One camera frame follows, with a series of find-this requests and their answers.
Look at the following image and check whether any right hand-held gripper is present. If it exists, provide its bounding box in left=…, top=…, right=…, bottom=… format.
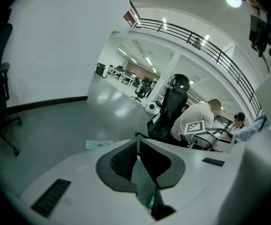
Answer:
left=183, top=120, right=235, bottom=153

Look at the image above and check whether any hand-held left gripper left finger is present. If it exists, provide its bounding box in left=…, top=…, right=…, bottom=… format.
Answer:
left=95, top=139, right=138, bottom=193

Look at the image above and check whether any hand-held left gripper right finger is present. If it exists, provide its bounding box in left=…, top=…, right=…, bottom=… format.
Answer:
left=139, top=138, right=186, bottom=190

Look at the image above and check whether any person's right forearm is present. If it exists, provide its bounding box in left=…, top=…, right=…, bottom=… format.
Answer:
left=233, top=112, right=271, bottom=143

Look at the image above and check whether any white round floor appliance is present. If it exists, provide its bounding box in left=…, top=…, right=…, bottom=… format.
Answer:
left=144, top=102, right=159, bottom=114

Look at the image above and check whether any pale green printed sheet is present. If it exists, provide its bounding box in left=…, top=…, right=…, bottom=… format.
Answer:
left=85, top=139, right=114, bottom=150

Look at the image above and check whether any black office chair with headrest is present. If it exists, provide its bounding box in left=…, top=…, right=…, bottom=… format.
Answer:
left=135, top=73, right=190, bottom=143

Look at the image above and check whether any small black swivel chair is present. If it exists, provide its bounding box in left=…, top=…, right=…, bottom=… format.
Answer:
left=131, top=84, right=151, bottom=103

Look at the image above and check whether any black metal balcony railing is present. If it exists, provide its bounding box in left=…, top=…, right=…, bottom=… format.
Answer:
left=128, top=0, right=263, bottom=117

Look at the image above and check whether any row of white office desks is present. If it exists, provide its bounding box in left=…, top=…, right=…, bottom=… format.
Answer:
left=106, top=64, right=161, bottom=91

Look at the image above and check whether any row of ceiling light strips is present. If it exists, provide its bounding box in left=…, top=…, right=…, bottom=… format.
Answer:
left=117, top=17, right=211, bottom=86

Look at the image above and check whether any black cabinet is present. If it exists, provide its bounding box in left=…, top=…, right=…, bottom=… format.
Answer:
left=95, top=62, right=106, bottom=77

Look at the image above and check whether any black mounted device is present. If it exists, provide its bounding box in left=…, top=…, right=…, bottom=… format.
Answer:
left=248, top=15, right=271, bottom=59

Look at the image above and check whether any round ceiling lamp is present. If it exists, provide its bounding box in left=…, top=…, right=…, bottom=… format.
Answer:
left=225, top=0, right=242, bottom=8

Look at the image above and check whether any red wall sign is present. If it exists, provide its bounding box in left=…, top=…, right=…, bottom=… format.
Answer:
left=123, top=10, right=134, bottom=25

